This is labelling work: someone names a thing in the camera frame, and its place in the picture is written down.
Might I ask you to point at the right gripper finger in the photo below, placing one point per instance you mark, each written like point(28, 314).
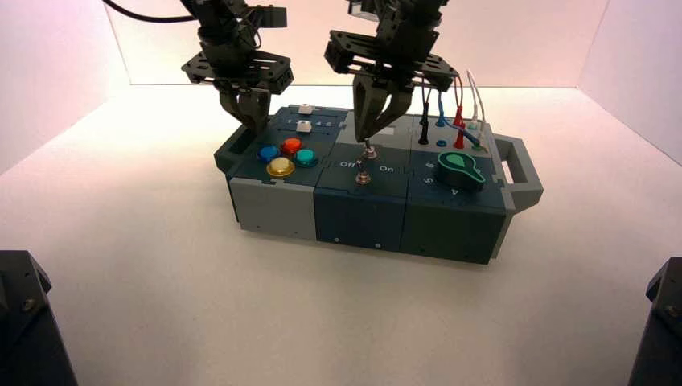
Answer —
point(363, 112)
point(397, 109)

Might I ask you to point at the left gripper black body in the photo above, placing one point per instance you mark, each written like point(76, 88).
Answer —
point(240, 66)

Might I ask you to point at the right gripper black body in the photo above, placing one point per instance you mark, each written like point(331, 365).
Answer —
point(394, 53)

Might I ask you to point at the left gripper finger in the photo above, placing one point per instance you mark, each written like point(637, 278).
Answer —
point(262, 112)
point(234, 106)

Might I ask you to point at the silver toggle switch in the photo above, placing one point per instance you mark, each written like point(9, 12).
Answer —
point(368, 152)
point(363, 176)

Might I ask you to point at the black arm base block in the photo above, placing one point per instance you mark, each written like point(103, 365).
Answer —
point(660, 335)
point(26, 330)

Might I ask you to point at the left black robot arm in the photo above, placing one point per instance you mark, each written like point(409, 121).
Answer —
point(213, 13)

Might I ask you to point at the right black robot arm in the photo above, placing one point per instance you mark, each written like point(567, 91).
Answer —
point(405, 8)

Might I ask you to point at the blue round push button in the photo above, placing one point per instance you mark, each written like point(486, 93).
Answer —
point(268, 154)

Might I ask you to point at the white slider cap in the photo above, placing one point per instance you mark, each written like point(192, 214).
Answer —
point(303, 127)
point(305, 109)

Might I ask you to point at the red round push button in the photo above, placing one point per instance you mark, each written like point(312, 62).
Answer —
point(291, 145)

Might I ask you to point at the yellow round push button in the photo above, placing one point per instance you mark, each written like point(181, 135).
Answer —
point(280, 167)

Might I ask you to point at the teal round push button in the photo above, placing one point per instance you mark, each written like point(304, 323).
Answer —
point(306, 157)

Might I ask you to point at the green rotary knob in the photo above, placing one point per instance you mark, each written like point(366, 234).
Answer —
point(458, 170)

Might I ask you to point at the blue grey control box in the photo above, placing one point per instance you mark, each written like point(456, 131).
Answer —
point(362, 213)

